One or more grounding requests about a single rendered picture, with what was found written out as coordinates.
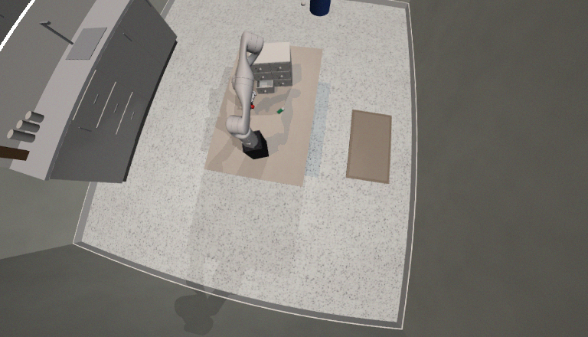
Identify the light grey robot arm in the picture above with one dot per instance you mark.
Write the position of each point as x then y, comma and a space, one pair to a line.
242, 82

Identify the grey chest of drawers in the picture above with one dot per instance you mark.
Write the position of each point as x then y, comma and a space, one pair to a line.
275, 53

